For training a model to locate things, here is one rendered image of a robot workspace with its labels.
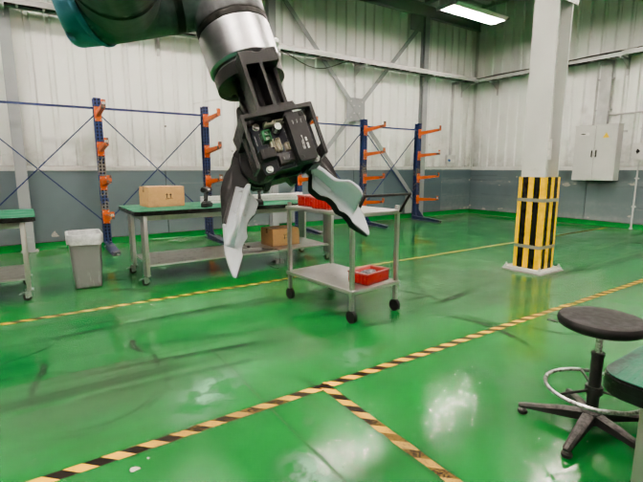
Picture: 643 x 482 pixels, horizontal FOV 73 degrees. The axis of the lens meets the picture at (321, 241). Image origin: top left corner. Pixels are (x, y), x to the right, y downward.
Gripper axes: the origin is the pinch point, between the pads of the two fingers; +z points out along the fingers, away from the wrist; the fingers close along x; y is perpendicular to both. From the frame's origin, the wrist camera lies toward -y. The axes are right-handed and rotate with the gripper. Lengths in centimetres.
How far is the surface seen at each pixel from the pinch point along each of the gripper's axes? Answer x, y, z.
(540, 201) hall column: 379, -338, 12
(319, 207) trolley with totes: 109, -290, -45
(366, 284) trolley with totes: 122, -279, 28
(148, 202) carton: -18, -445, -122
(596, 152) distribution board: 827, -598, -37
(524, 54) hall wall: 867, -710, -312
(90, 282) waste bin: -95, -445, -56
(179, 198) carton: 14, -456, -121
